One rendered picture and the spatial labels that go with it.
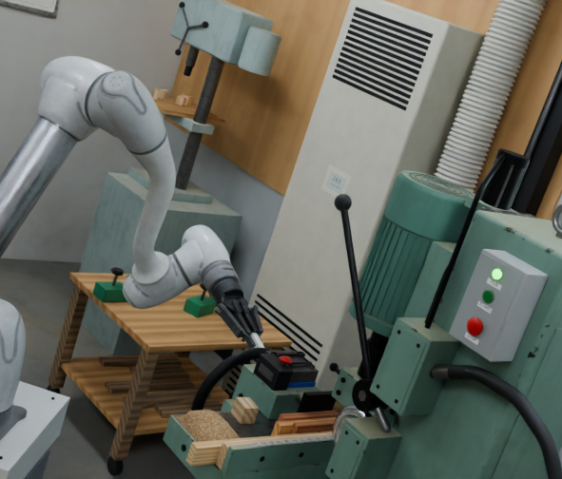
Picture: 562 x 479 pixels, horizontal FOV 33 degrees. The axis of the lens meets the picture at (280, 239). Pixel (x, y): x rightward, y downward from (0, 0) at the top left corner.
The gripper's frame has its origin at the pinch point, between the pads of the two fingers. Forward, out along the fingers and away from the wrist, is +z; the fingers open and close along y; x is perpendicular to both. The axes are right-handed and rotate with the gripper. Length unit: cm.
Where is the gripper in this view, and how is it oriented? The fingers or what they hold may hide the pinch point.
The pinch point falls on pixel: (257, 347)
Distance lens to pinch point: 235.0
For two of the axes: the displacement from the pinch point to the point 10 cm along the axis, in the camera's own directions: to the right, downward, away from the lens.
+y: 7.6, 0.7, 6.4
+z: 4.3, 6.9, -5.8
